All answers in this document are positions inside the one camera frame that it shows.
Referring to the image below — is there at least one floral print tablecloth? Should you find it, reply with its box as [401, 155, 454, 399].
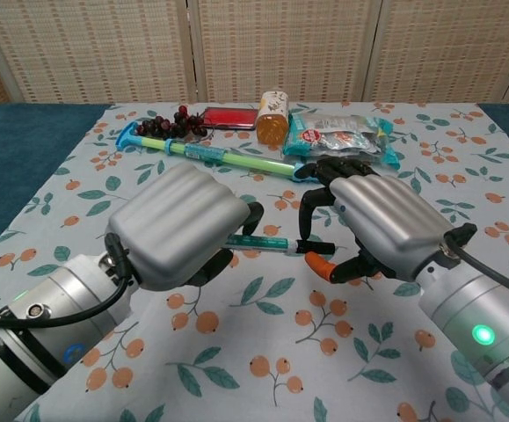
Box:
[0, 100, 509, 422]

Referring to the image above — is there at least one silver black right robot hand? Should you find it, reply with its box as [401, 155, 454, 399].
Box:
[296, 158, 456, 284]

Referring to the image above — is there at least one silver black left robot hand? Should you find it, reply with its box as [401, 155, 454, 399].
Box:
[105, 168, 266, 292]

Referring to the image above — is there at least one dark red grape bunch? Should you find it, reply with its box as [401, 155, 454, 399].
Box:
[135, 104, 207, 140]

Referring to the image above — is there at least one green blue water squirter toy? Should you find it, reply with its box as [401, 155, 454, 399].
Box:
[116, 122, 322, 184]

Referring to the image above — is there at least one teal white marker body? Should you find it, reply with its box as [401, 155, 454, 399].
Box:
[226, 234, 302, 257]

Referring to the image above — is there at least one silver teal snack bag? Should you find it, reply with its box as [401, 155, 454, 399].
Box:
[281, 111, 402, 172]

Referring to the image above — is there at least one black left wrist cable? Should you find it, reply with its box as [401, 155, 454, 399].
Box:
[0, 231, 133, 331]

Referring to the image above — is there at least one red ink pad case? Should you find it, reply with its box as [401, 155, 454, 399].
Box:
[202, 105, 259, 132]

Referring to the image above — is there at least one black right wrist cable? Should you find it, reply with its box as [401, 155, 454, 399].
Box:
[441, 222, 509, 305]

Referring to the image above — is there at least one yellow bottle with white label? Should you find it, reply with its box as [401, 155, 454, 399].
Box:
[255, 90, 291, 146]

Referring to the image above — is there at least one black marker cap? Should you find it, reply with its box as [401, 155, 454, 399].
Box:
[296, 239, 338, 257]

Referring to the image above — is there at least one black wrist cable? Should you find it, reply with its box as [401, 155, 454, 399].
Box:
[441, 222, 509, 305]
[0, 231, 133, 331]

